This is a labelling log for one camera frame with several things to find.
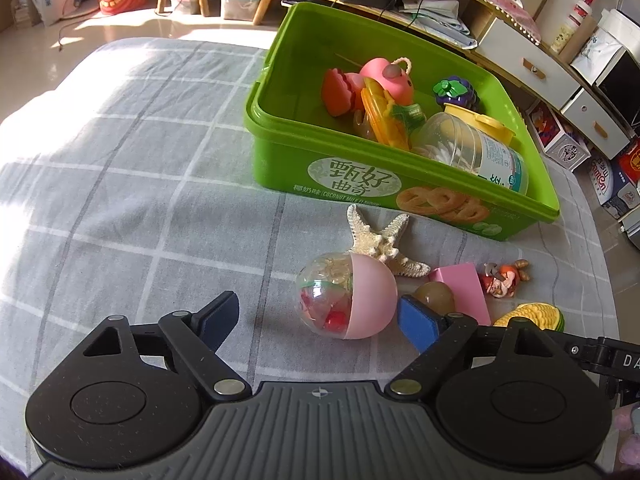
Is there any pale starfish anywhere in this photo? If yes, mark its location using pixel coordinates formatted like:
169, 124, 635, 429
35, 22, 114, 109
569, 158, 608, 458
346, 203, 432, 278

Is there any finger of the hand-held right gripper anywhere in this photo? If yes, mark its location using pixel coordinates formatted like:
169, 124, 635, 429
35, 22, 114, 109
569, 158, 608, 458
562, 332, 607, 362

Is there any white drawer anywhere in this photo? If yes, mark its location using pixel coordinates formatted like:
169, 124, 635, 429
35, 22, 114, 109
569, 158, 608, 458
560, 89, 632, 161
475, 19, 587, 110

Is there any orange plastic pumpkin toy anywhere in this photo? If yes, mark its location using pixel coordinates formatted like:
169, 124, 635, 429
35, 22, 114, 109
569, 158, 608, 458
361, 77, 427, 152

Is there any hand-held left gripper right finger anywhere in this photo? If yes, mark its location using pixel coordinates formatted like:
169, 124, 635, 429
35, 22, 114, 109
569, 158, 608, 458
382, 294, 591, 402

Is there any small cartoon figurine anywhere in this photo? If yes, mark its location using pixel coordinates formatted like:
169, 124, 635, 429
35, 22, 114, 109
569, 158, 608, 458
477, 258, 531, 300

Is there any wooden cabinet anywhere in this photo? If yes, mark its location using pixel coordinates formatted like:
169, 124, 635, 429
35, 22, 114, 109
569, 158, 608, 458
137, 0, 640, 162

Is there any purple toy grape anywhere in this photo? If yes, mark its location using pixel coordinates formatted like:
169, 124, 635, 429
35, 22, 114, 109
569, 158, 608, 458
432, 76, 481, 111

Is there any yellow plastic dish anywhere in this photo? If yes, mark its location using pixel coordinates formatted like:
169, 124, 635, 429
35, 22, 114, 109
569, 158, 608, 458
442, 104, 517, 145

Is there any pile of white papers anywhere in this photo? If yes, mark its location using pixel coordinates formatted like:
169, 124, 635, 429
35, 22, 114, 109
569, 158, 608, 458
400, 0, 482, 52

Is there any white bottle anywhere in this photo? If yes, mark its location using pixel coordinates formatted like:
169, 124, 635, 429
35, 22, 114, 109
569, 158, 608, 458
550, 2, 592, 54

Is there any pink pig toy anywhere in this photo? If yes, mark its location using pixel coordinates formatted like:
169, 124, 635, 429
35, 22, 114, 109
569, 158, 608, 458
350, 56, 417, 111

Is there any white appliance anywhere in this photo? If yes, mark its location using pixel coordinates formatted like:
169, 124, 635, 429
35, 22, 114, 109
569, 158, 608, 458
570, 9, 640, 86

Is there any red and white carton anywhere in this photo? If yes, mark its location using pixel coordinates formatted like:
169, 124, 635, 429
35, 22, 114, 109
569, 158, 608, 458
527, 102, 594, 172

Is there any yellow toy corn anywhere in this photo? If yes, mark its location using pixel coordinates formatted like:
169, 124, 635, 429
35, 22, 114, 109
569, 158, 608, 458
492, 302, 566, 334

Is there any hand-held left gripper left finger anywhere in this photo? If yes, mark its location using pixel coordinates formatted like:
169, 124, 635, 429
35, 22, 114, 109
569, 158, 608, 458
80, 290, 253, 403

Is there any grey checked cloth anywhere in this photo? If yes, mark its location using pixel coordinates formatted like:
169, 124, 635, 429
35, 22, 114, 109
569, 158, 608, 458
0, 37, 621, 480

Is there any pink block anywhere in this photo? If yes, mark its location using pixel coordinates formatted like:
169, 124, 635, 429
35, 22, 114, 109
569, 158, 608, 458
427, 262, 492, 327

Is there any green plastic box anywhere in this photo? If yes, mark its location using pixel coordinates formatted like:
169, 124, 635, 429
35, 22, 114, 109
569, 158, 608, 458
243, 1, 561, 241

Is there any red plastic toy piece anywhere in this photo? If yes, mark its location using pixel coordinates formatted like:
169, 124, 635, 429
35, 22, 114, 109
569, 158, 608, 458
321, 67, 362, 117

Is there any pink and clear capsule toy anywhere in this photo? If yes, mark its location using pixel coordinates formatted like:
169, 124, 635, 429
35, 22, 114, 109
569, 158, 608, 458
295, 251, 399, 341

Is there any clear cotton swab jar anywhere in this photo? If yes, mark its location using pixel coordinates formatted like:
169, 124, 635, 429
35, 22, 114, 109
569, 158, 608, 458
411, 112, 530, 196

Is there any white printed carton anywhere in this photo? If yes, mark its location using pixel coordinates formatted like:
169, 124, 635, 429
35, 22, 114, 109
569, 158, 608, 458
585, 155, 632, 219

